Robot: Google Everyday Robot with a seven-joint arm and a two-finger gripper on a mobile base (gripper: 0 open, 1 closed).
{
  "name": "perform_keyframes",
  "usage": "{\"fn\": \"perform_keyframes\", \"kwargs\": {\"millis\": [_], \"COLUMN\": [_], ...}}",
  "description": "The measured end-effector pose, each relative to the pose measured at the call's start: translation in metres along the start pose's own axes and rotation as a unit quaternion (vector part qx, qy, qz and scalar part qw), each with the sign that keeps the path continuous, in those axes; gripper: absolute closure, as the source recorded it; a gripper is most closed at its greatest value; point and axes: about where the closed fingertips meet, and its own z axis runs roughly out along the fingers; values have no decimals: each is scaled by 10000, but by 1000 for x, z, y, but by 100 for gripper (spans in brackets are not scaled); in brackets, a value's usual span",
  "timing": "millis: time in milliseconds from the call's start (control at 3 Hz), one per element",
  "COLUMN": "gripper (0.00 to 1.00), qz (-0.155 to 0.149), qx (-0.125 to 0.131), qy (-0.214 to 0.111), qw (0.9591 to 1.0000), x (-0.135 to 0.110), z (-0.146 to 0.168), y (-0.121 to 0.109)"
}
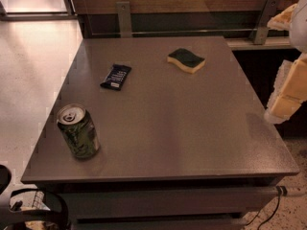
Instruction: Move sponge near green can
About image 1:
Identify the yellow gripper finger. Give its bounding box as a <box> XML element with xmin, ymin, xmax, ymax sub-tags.
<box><xmin>267</xmin><ymin>4</ymin><xmax>296</xmax><ymax>31</ymax></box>
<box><xmin>264</xmin><ymin>59</ymin><xmax>307</xmax><ymax>124</ymax></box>

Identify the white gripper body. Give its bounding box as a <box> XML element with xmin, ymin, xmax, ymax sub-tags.
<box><xmin>290</xmin><ymin>0</ymin><xmax>307</xmax><ymax>53</ymax></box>

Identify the green and yellow sponge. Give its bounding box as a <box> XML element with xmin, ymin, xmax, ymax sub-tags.
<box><xmin>167</xmin><ymin>48</ymin><xmax>205</xmax><ymax>74</ymax></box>

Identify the green soda can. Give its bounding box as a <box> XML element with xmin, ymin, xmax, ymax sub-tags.
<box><xmin>57</xmin><ymin>103</ymin><xmax>100</xmax><ymax>159</ymax></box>

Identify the grey drawer cabinet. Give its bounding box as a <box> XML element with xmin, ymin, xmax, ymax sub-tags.
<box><xmin>22</xmin><ymin>36</ymin><xmax>298</xmax><ymax>230</ymax></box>

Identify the dark blue snack bar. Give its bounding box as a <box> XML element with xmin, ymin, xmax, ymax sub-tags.
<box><xmin>100</xmin><ymin>64</ymin><xmax>131</xmax><ymax>91</ymax></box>

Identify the right metal wall bracket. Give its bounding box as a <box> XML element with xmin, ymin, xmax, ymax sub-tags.
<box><xmin>251</xmin><ymin>0</ymin><xmax>281</xmax><ymax>45</ymax></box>

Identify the metal wall bracket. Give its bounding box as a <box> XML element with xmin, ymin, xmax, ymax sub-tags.
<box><xmin>251</xmin><ymin>0</ymin><xmax>281</xmax><ymax>45</ymax></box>
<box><xmin>116</xmin><ymin>1</ymin><xmax>132</xmax><ymax>38</ymax></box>

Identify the white handle bar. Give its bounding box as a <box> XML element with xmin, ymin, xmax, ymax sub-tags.
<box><xmin>276</xmin><ymin>185</ymin><xmax>307</xmax><ymax>196</ymax></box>

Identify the black cable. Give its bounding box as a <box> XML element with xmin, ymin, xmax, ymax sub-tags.
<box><xmin>244</xmin><ymin>194</ymin><xmax>282</xmax><ymax>230</ymax></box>

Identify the left metal wall bracket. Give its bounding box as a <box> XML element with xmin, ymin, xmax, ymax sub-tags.
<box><xmin>116</xmin><ymin>1</ymin><xmax>132</xmax><ymax>38</ymax></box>

